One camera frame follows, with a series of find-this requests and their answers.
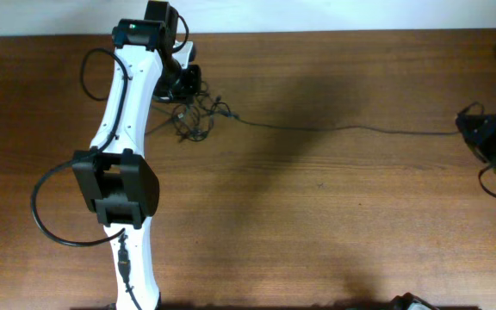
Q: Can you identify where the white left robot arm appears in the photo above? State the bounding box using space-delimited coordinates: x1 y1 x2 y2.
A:
72 1 202 309

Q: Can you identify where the thin black usb cable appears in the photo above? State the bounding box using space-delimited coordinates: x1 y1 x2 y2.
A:
230 112 462 137

